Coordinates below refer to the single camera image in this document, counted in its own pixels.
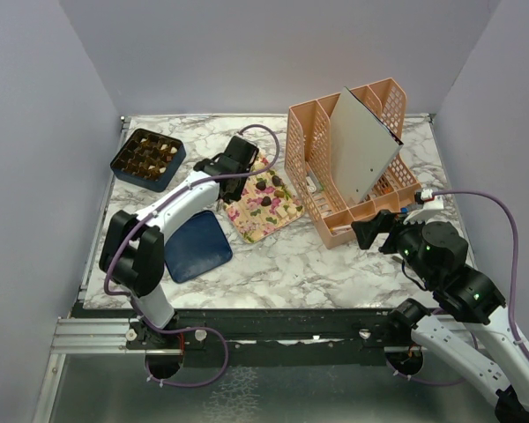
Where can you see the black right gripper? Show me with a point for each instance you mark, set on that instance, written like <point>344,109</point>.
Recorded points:
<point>366,231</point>

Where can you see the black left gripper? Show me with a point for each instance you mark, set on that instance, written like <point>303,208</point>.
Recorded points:
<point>236,196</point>

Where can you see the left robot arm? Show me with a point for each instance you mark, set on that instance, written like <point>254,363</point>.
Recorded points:
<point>133,254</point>

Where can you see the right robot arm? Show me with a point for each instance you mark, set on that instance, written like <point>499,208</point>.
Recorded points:
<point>437,254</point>

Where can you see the white rectangular chocolate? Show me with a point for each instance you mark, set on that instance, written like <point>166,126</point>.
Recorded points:
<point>282,212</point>

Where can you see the blue chocolate box with insert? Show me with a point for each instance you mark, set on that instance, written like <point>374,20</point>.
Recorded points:
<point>125,165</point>

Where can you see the glue stick with yellow cap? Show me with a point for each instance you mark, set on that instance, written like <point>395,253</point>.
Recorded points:
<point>342,228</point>

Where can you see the floral serving tray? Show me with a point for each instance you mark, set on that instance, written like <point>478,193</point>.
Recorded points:
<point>252,221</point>

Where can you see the peach plastic desk organizer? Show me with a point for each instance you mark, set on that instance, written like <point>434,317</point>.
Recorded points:
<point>308,161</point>

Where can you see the grey board in organizer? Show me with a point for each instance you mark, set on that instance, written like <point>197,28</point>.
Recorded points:
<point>362,147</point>

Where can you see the blue box lid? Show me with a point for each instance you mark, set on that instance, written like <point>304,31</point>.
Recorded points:
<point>197,247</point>

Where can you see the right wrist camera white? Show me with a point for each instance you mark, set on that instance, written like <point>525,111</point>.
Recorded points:
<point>429,205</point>

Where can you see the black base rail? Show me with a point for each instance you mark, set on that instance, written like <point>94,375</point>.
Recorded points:
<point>274,337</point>

